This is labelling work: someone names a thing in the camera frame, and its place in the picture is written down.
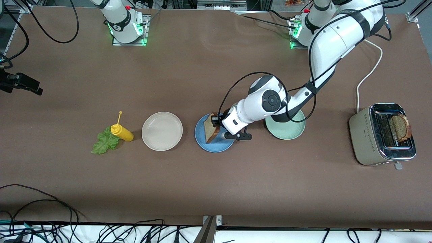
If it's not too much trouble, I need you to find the yellow squeeze bottle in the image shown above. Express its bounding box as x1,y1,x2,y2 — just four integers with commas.
110,111,134,142

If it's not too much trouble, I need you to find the black base cable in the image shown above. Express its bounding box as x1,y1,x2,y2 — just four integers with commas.
236,13,297,30

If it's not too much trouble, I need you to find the metal corner bracket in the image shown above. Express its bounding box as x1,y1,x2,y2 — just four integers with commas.
202,215,222,226

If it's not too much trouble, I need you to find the grey power strip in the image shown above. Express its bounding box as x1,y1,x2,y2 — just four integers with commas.
197,0,247,10

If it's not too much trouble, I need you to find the aluminium frame profile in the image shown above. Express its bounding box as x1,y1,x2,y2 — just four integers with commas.
6,0,46,46
407,0,432,23

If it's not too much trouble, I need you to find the green lettuce leaf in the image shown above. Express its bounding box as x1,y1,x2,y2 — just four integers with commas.
90,126,120,155

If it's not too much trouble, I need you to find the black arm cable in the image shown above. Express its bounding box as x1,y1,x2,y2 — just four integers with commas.
0,0,80,70
218,0,407,124

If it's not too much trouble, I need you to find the white toaster power cable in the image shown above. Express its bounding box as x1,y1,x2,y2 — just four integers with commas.
357,39,384,114

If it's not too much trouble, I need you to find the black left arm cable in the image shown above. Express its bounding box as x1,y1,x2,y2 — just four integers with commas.
218,0,407,124

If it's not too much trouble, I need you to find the brown bread slice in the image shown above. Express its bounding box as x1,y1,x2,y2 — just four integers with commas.
204,112,220,144
389,115,412,142

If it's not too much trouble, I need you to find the beige round plate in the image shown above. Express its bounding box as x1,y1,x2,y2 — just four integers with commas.
141,112,183,152

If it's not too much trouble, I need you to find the beige chrome toaster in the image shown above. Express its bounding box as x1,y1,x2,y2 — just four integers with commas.
349,103,417,170

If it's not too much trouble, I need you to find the blue round plate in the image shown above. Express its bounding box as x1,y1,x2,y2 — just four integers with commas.
195,113,237,153

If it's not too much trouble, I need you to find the grey aluminium profile beam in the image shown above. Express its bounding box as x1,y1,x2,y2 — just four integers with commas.
193,216,216,243

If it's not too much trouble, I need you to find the green round plate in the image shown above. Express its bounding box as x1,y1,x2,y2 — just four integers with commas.
265,110,306,140

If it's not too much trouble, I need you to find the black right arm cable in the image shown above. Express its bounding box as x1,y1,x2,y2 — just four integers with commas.
0,0,80,70

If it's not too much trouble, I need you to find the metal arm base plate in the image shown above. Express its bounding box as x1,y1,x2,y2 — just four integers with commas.
112,13,150,46
289,17,313,50

